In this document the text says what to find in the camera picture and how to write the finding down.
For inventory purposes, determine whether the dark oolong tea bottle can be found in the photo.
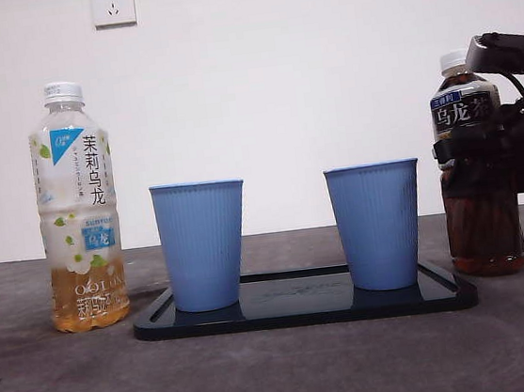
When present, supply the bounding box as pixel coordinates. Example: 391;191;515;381
423;44;524;282

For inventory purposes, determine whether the pale jasmine oolong tea bottle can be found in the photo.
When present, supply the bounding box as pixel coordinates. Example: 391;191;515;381
22;76;134;336

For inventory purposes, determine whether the blue ribbed plastic cup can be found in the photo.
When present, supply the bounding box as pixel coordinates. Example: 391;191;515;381
322;156;433;297
148;175;260;317

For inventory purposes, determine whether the dark glossy rectangular tray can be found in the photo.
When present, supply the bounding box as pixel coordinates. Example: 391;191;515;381
128;248;481;348

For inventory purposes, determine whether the black camera cable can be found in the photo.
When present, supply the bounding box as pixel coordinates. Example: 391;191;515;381
503;70;524;105

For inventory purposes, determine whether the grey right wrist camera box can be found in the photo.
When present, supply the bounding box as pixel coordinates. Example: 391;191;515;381
463;28;524;80

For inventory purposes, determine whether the white wall socket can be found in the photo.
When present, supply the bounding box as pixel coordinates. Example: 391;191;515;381
90;0;138;30

